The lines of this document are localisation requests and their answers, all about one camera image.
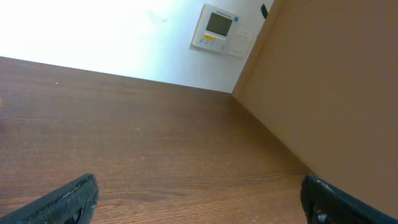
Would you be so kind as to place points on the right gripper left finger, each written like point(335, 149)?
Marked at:
point(74, 202)

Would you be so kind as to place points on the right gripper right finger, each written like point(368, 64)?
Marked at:
point(324, 203)

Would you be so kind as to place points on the brown wooden side panel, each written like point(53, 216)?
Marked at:
point(322, 77)

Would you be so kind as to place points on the white wall thermostat panel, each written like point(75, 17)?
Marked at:
point(218, 31)

